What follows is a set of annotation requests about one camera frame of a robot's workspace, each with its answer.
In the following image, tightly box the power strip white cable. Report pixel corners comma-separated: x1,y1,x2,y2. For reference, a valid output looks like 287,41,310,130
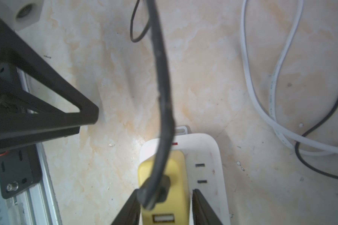
240,0,338,157

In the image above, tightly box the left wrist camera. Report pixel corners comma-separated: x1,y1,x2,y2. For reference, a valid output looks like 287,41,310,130
0,0,44,31

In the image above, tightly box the yellow plug adapter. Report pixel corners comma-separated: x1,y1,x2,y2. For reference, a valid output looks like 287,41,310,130
141,150,190,225

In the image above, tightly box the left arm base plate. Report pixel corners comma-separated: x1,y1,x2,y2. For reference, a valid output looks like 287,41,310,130
0,145,42,199

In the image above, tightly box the aluminium mounting rail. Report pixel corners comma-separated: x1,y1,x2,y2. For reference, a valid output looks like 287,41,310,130
0,70,63,225

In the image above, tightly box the orange fan black cable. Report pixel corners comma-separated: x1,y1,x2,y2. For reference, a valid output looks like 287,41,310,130
129,0,176,211

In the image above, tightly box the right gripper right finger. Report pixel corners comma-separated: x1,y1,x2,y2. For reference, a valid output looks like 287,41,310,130
192,189,222,225

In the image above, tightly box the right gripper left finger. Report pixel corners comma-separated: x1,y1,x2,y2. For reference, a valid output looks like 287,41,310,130
111,189,141,225

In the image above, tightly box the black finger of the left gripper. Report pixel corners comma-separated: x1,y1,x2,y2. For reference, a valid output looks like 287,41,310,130
0,19,99,153

